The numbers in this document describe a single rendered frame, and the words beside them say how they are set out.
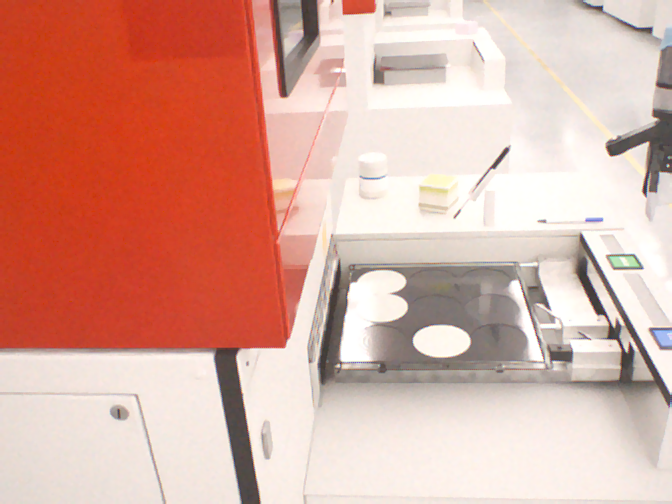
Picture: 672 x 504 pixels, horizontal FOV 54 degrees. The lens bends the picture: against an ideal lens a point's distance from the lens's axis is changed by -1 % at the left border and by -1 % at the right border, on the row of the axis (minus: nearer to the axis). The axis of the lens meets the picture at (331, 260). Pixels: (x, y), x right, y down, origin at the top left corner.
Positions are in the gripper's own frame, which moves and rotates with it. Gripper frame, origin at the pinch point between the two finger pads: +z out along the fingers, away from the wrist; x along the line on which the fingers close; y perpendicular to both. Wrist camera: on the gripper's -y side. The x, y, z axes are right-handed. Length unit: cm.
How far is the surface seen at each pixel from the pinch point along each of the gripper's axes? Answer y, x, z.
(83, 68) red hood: -51, -95, -40
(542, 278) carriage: -18.0, -4.6, 15.5
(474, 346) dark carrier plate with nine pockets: -27.2, -35.7, 15.9
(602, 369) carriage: -5.7, -33.6, 17.8
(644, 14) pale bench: 45, 836, 19
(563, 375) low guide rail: -11.8, -31.3, 21.7
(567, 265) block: -13.3, -1.6, 13.2
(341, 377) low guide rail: -50, -41, 23
